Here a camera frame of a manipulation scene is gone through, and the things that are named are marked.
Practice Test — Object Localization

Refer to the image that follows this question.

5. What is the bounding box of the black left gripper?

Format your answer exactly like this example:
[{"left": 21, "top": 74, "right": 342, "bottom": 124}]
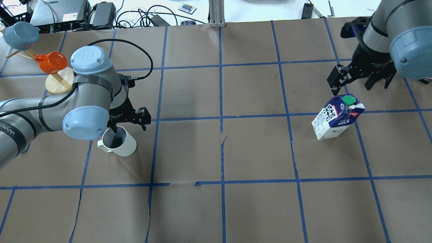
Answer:
[{"left": 107, "top": 75, "right": 152, "bottom": 133}]

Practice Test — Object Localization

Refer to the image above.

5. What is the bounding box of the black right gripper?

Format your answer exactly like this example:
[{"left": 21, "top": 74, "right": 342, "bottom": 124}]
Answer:
[{"left": 327, "top": 17, "right": 396, "bottom": 96}]

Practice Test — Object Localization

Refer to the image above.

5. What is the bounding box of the white ribbed mug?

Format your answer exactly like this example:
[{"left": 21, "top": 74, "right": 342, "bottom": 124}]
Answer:
[{"left": 97, "top": 126, "right": 137, "bottom": 157}]

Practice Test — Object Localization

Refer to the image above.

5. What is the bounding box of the blue white milk carton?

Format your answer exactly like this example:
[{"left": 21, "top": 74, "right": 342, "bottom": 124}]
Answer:
[{"left": 311, "top": 93, "right": 366, "bottom": 140}]

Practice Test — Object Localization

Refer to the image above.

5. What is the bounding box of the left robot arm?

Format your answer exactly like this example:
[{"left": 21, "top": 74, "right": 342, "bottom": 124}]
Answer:
[{"left": 0, "top": 46, "right": 152, "bottom": 168}]

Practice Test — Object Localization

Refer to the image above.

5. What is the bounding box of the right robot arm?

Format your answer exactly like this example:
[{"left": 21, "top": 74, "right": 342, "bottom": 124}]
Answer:
[{"left": 327, "top": 0, "right": 432, "bottom": 96}]

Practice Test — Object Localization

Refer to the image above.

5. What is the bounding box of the wooden mug tree stand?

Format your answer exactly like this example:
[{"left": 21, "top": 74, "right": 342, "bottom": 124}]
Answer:
[{"left": 5, "top": 49, "right": 74, "bottom": 95}]

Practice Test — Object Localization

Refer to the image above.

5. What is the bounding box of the orange mug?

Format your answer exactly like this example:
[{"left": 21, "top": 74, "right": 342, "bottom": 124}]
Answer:
[{"left": 34, "top": 51, "right": 68, "bottom": 74}]

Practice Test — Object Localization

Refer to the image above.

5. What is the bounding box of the black power adapter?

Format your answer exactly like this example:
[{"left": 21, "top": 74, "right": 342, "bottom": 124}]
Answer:
[{"left": 90, "top": 2, "right": 116, "bottom": 26}]

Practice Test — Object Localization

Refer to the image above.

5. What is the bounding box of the small remote control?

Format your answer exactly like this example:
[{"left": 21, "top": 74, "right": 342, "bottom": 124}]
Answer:
[{"left": 178, "top": 3, "right": 196, "bottom": 15}]

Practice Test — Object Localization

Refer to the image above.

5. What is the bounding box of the black electronics box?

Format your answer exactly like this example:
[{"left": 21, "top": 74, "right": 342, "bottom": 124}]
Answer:
[{"left": 30, "top": 0, "right": 90, "bottom": 26}]

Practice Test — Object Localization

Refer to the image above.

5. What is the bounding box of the blue mug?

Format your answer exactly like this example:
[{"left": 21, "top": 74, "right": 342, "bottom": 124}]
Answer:
[{"left": 3, "top": 22, "right": 40, "bottom": 51}]

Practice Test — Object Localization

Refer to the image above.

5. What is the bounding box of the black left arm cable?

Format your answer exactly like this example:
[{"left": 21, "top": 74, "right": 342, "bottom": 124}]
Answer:
[{"left": 0, "top": 39, "right": 154, "bottom": 118}]

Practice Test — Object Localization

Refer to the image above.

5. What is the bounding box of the aluminium frame post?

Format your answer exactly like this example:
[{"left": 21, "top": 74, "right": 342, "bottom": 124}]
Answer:
[{"left": 209, "top": 0, "right": 226, "bottom": 28}]

